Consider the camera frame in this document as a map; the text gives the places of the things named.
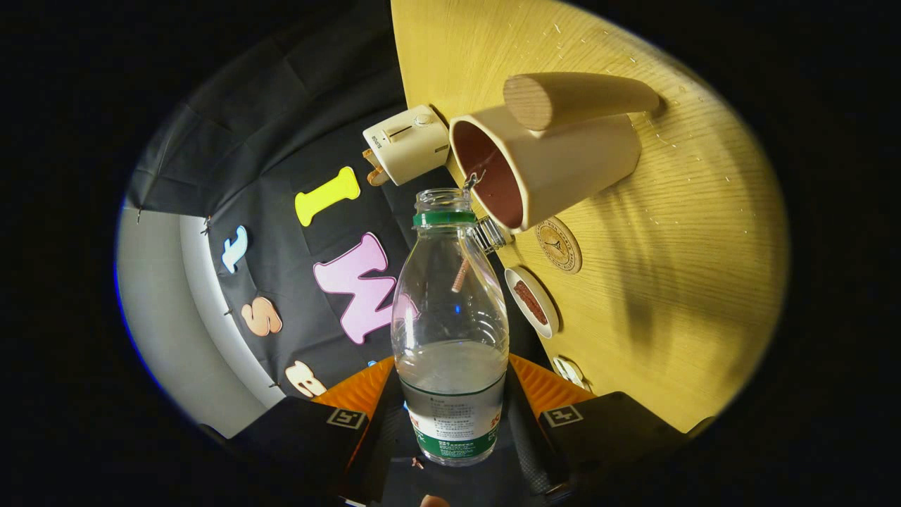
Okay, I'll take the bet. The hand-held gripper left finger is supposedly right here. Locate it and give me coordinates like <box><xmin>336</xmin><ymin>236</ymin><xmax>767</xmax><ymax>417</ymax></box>
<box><xmin>225</xmin><ymin>357</ymin><xmax>407</xmax><ymax>504</ymax></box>

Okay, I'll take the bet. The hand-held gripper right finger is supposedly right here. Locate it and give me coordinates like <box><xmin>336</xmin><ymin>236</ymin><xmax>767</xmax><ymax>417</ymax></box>
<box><xmin>503</xmin><ymin>354</ymin><xmax>691</xmax><ymax>502</ymax></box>

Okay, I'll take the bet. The clear plastic juice bottle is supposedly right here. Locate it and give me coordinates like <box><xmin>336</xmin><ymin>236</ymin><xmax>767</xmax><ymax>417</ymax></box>
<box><xmin>391</xmin><ymin>188</ymin><xmax>510</xmax><ymax>467</ymax></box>

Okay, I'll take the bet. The round wooden coaster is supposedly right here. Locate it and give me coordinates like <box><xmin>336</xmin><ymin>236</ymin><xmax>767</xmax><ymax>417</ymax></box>
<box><xmin>535</xmin><ymin>215</ymin><xmax>583</xmax><ymax>275</ymax></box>

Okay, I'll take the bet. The beige cup with wooden handle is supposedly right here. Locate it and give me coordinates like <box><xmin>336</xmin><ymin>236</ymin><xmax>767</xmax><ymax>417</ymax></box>
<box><xmin>449</xmin><ymin>72</ymin><xmax>661</xmax><ymax>234</ymax></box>

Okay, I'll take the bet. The white compartment seasoning tray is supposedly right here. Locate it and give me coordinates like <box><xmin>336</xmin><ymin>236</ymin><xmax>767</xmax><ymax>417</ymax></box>
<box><xmin>551</xmin><ymin>356</ymin><xmax>591</xmax><ymax>392</ymax></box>

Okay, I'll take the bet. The white round plate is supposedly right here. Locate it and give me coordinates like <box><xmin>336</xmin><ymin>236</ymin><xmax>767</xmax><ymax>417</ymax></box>
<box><xmin>504</xmin><ymin>266</ymin><xmax>560</xmax><ymax>339</ymax></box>

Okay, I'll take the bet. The brown meat patty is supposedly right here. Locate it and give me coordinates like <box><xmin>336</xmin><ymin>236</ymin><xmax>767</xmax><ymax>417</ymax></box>
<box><xmin>512</xmin><ymin>280</ymin><xmax>548</xmax><ymax>326</ymax></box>

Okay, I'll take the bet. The wooden table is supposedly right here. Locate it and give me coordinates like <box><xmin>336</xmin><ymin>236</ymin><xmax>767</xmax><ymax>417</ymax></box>
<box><xmin>389</xmin><ymin>0</ymin><xmax>790</xmax><ymax>434</ymax></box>

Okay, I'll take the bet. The white toaster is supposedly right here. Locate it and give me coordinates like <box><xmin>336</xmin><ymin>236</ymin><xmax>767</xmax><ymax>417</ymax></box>
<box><xmin>363</xmin><ymin>105</ymin><xmax>451</xmax><ymax>187</ymax></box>

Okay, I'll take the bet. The black backdrop cloth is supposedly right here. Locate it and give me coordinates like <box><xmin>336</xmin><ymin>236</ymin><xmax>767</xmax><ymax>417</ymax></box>
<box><xmin>127</xmin><ymin>0</ymin><xmax>557</xmax><ymax>494</ymax></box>

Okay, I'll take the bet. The small metal wire holder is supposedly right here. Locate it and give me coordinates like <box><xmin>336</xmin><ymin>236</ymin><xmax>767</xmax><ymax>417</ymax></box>
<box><xmin>473</xmin><ymin>215</ymin><xmax>509</xmax><ymax>254</ymax></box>

